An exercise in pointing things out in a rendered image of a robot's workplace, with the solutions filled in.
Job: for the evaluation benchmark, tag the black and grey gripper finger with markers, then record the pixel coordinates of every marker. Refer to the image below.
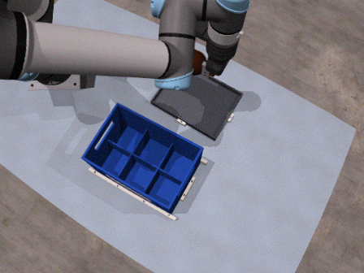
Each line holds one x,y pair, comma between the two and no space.
204,72

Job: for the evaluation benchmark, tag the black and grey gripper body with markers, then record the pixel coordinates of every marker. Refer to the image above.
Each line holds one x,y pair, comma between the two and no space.
220,48

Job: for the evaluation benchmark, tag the brown bottle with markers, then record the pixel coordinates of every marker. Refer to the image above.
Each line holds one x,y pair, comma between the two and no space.
199,57

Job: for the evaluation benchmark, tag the blue plastic crate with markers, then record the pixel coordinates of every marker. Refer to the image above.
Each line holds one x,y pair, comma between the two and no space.
134,166

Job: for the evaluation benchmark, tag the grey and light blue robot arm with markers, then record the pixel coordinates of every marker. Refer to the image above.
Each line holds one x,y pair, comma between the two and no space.
56,49

